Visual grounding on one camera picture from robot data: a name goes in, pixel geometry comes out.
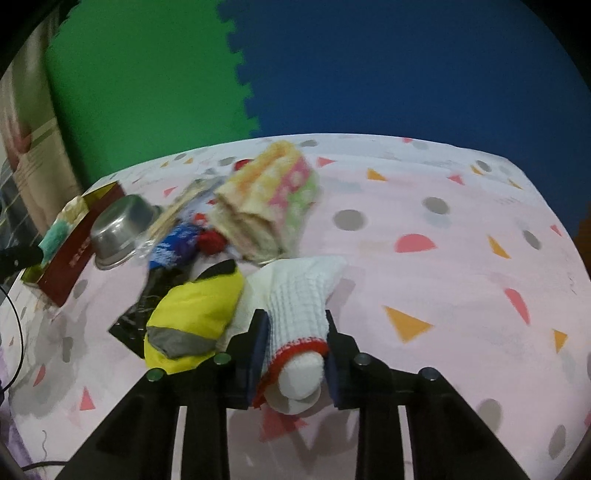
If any stainless steel bowl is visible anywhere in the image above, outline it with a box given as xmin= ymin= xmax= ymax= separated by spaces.
xmin=90 ymin=194 xmax=162 ymax=271

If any yellow checked towel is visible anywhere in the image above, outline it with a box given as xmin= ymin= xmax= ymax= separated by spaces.
xmin=213 ymin=141 xmax=320 ymax=266

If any blue foam mat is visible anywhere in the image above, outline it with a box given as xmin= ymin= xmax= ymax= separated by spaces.
xmin=217 ymin=0 xmax=591 ymax=241

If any pink patterned tablecloth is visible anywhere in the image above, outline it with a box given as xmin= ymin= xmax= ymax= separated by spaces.
xmin=0 ymin=133 xmax=591 ymax=480

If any yellow cloth grey trim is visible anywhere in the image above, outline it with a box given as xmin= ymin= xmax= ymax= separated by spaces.
xmin=144 ymin=261 xmax=245 ymax=374

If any dark red cardboard box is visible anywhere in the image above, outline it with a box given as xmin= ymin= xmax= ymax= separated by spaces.
xmin=21 ymin=181 xmax=126 ymax=308

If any green foam mat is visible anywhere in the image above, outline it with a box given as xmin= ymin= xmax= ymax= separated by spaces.
xmin=44 ymin=0 xmax=264 ymax=195

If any grey plaid cloth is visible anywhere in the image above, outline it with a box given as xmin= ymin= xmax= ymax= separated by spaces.
xmin=0 ymin=175 xmax=38 ymax=250

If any black plastic wrapper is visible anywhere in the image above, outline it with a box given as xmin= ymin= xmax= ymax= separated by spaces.
xmin=108 ymin=268 xmax=195 ymax=360

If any white knit glove red cuff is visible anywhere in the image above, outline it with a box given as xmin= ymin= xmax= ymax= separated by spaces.
xmin=252 ymin=256 xmax=348 ymax=409

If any clear pack of cotton swabs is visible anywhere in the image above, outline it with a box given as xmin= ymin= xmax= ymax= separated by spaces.
xmin=139 ymin=178 xmax=222 ymax=259

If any blue white printed packet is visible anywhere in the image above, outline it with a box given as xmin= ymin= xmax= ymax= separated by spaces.
xmin=148 ymin=220 xmax=205 ymax=272

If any red soft item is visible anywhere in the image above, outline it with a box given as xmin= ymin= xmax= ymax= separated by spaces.
xmin=198 ymin=230 xmax=228 ymax=256

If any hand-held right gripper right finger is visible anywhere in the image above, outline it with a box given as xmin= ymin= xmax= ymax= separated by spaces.
xmin=324 ymin=310 xmax=532 ymax=480

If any brown cardboard box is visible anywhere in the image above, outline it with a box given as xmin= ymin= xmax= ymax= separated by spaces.
xmin=573 ymin=217 xmax=591 ymax=271

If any black cable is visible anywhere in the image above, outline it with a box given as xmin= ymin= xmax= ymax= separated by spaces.
xmin=0 ymin=281 xmax=26 ymax=402
xmin=21 ymin=458 xmax=71 ymax=474

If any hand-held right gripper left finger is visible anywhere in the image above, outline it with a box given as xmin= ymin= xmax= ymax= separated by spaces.
xmin=55 ymin=309 xmax=271 ymax=480

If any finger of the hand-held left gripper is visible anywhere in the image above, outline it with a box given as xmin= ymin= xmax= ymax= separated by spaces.
xmin=0 ymin=246 xmax=43 ymax=278

